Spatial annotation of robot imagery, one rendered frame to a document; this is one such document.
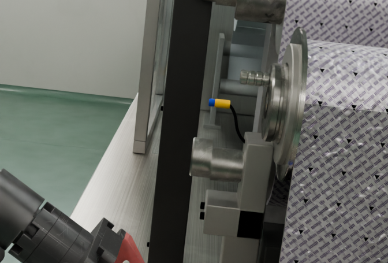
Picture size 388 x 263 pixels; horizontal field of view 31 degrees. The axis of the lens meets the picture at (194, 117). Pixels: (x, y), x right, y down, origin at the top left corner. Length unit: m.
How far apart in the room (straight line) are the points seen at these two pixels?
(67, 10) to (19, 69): 0.69
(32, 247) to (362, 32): 0.45
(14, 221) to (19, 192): 0.03
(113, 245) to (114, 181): 0.84
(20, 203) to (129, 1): 5.61
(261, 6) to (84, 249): 0.40
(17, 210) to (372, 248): 0.32
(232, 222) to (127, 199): 0.69
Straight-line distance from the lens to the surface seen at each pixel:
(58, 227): 0.64
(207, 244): 1.22
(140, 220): 1.29
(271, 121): 0.64
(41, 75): 6.43
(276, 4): 0.88
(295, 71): 0.63
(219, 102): 0.73
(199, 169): 0.71
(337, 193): 0.64
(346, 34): 0.85
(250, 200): 0.71
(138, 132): 1.68
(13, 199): 0.64
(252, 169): 0.70
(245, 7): 0.88
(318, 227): 0.65
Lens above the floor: 1.38
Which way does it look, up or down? 13 degrees down
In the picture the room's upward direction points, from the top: 6 degrees clockwise
